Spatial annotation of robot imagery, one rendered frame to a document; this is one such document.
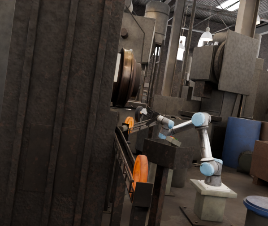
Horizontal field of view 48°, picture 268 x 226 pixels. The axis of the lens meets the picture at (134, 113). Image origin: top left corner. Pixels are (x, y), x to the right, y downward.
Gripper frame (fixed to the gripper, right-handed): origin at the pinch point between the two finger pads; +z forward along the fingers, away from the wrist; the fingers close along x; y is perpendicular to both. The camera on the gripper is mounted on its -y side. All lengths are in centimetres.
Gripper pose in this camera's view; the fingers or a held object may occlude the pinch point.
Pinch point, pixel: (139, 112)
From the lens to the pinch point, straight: 289.9
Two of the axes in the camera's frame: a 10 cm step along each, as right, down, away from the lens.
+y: 3.8, -9.1, -1.4
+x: -3.8, -0.2, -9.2
